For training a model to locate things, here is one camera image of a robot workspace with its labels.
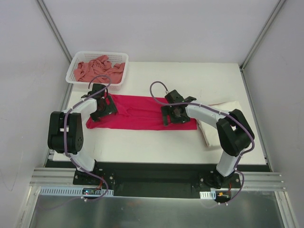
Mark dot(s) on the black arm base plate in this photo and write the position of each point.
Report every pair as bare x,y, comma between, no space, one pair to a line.
190,179

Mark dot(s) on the left corner aluminium post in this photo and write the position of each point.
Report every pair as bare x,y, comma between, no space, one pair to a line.
53,27

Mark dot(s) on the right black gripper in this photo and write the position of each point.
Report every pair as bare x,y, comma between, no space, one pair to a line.
172,116

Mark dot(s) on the right white cable duct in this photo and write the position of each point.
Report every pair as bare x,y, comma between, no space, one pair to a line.
207,195

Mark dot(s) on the white cable duct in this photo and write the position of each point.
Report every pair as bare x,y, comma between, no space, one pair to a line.
207,195
75,191

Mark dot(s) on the left white cable duct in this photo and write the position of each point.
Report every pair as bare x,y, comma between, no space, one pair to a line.
75,191

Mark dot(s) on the salmon pink t shirt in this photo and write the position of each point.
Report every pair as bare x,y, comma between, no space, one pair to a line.
86,71

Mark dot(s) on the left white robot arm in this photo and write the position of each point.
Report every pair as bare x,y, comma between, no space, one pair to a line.
65,134

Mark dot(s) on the folded white t shirt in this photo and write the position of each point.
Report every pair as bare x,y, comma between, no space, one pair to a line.
210,133

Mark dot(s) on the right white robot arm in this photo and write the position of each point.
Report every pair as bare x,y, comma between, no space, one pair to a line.
234,132

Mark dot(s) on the white plastic basket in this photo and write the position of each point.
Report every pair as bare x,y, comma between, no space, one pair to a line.
86,56

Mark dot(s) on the magenta t shirt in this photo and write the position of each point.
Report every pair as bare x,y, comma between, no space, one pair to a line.
138,113

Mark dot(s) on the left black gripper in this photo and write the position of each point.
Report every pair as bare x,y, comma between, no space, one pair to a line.
104,111

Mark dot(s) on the corner aluminium post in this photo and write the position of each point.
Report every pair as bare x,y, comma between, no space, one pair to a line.
263,32
53,27

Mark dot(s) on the right corner aluminium post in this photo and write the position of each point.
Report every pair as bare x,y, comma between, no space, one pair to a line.
263,32

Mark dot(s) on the aluminium front rail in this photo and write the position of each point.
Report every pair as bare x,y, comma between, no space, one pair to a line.
66,177

